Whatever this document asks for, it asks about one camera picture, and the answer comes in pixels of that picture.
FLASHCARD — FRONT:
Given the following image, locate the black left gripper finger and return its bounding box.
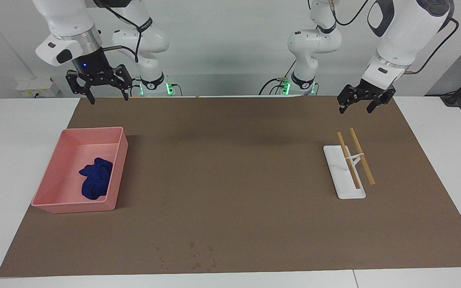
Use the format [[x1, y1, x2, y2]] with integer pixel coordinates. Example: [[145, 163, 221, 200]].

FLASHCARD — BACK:
[[367, 86, 396, 114], [337, 85, 359, 115]]

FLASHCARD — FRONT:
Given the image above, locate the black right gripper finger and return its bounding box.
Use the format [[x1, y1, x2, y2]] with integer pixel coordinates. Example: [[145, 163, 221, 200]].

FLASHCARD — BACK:
[[66, 69, 96, 105], [112, 64, 133, 101]]

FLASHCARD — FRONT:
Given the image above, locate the blue towel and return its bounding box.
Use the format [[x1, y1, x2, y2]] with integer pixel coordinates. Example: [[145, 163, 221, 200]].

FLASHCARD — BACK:
[[79, 157, 114, 200]]

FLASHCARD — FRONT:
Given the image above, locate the white towel rack base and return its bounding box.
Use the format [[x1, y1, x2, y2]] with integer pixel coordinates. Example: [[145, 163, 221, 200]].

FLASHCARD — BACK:
[[323, 145, 367, 200]]

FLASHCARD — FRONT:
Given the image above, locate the white power strip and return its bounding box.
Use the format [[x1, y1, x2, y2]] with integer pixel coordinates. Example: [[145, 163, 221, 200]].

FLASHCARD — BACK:
[[16, 78, 60, 98]]

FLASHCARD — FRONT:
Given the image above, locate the wooden dowel rod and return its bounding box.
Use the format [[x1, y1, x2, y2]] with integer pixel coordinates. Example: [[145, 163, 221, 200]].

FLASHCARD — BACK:
[[337, 132, 361, 190], [349, 128, 376, 186]]

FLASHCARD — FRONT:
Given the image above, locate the pink plastic bin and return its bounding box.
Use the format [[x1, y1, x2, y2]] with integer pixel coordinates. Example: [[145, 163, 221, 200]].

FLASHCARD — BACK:
[[31, 126, 129, 214]]

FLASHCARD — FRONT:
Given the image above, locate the brown table mat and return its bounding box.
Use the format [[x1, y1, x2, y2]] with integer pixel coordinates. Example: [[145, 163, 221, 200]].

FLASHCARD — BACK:
[[0, 95, 461, 278]]

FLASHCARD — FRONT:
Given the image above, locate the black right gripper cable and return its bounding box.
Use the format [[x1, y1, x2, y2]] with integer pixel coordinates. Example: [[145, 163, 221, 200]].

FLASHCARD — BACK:
[[93, 0, 143, 64]]

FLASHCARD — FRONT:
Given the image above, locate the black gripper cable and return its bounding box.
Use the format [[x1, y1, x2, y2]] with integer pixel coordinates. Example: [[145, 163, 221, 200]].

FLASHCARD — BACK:
[[93, 0, 143, 64], [333, 0, 460, 75]]

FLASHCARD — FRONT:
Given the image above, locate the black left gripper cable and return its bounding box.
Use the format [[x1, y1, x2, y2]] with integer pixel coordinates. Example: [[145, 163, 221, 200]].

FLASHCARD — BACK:
[[333, 0, 460, 75]]

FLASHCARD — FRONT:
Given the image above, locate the black left arm base cable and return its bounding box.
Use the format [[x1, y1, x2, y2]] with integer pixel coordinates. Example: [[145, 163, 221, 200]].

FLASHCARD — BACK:
[[259, 60, 297, 96]]

